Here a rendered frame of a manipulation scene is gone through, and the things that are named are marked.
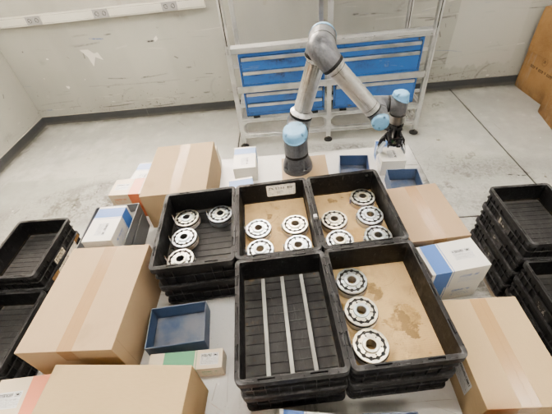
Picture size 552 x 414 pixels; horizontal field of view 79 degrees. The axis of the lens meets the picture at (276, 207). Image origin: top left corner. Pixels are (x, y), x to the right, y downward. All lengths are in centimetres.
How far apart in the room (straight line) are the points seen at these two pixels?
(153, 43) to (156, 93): 54
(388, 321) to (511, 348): 32
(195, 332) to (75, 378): 38
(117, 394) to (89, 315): 29
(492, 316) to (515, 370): 15
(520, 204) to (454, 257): 99
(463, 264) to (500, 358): 29
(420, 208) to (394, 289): 39
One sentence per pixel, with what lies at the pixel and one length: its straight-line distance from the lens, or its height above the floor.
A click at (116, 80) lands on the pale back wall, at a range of 439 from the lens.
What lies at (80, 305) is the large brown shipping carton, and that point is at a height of 90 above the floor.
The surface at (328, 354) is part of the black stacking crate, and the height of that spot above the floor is 83.
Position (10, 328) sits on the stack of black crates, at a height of 38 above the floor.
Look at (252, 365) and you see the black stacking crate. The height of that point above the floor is 83.
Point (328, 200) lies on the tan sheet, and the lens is 146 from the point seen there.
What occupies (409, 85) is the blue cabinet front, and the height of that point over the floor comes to 49.
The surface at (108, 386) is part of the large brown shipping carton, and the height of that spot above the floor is 90.
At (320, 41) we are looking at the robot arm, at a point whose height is 139.
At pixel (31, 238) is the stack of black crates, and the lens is 241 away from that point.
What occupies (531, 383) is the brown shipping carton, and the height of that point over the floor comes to 86.
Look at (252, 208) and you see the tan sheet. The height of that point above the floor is 83.
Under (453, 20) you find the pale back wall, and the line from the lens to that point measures 425.
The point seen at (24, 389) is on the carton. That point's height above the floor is 85.
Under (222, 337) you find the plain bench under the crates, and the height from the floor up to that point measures 70.
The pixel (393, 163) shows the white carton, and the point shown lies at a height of 77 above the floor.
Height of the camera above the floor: 182
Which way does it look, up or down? 43 degrees down
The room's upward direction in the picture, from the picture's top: 7 degrees counter-clockwise
